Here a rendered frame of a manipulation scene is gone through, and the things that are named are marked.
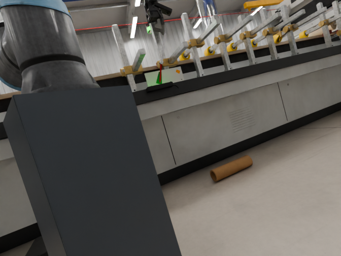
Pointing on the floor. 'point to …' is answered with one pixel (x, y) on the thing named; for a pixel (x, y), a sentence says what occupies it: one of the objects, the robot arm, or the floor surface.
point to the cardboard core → (231, 168)
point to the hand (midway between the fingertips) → (163, 32)
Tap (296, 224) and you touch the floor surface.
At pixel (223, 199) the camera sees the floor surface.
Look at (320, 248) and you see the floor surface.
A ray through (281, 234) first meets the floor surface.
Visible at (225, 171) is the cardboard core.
